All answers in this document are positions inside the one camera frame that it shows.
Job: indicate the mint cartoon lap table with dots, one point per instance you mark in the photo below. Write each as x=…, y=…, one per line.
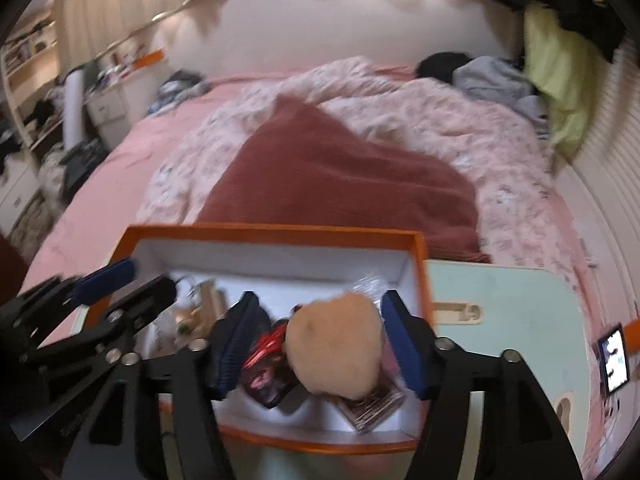
x=500, y=310

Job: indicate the clear bubble wrap ball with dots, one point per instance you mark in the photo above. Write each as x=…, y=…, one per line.
x=367, y=287

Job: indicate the pink floral quilt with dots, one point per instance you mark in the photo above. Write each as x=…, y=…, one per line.
x=450, y=125

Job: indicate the white nightstand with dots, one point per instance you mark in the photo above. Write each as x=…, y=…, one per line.
x=107, y=105

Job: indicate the white padded headboard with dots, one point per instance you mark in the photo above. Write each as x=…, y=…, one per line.
x=325, y=20

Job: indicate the light green garment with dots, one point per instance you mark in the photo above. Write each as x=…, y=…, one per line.
x=555, y=75

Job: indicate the blue grey clothes pile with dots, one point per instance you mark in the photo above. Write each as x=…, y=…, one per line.
x=180, y=87

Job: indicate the pink bedsheet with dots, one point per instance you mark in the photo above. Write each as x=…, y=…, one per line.
x=125, y=170

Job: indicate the red and black packet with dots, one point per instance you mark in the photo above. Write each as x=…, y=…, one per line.
x=265, y=375

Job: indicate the black bag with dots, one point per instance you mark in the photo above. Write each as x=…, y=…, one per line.
x=85, y=162

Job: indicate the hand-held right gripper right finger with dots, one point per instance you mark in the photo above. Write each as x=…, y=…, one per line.
x=400, y=340

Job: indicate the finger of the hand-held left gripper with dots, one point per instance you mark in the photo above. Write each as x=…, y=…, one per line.
x=142, y=305
x=107, y=280

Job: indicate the tan plush toy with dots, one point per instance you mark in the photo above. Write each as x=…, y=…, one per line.
x=335, y=340

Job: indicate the grey hoodie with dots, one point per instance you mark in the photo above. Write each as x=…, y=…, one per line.
x=490, y=80

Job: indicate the white wardrobe shelving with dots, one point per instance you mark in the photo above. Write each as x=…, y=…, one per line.
x=20, y=70

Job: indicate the small silver packet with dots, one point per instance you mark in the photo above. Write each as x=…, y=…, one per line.
x=367, y=407

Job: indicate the maroon pillow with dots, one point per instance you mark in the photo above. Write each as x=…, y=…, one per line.
x=325, y=175

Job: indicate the black clothes pile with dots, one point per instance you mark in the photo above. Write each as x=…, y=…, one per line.
x=440, y=62

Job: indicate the clear glass perfume bottle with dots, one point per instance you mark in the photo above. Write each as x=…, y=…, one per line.
x=210, y=307

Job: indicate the orange cardboard box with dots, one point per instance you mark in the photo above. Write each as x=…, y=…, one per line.
x=300, y=232

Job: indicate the orange storage box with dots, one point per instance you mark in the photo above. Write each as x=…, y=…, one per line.
x=147, y=59

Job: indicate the tablet with lit screen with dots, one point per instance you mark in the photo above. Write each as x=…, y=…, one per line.
x=614, y=360

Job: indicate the white paper roll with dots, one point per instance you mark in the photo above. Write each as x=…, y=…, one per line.
x=74, y=110

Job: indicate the beige curtain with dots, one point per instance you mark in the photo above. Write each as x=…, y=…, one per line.
x=125, y=5

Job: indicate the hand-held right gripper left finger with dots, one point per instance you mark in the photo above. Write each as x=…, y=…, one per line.
x=235, y=345

